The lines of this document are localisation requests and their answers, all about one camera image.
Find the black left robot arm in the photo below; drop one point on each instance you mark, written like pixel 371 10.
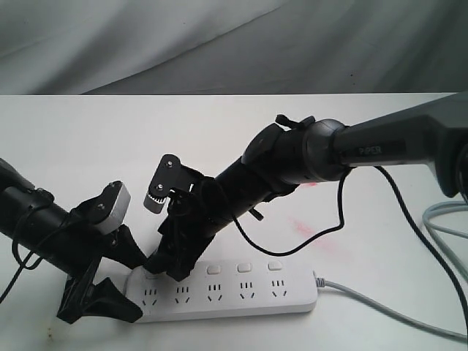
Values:
pixel 28 215

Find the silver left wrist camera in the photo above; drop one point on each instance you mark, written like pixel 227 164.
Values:
pixel 110 207

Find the white backdrop cloth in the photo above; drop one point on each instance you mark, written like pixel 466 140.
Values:
pixel 233 47

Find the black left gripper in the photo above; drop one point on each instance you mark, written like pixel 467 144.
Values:
pixel 77 248

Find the white power strip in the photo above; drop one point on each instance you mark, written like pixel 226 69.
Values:
pixel 225 288

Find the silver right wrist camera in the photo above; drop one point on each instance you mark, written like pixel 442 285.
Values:
pixel 170 176

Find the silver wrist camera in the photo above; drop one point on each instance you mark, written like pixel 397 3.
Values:
pixel 110 207
pixel 170 176

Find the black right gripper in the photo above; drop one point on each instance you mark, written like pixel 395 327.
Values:
pixel 193 219

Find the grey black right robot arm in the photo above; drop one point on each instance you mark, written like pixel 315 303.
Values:
pixel 289 153

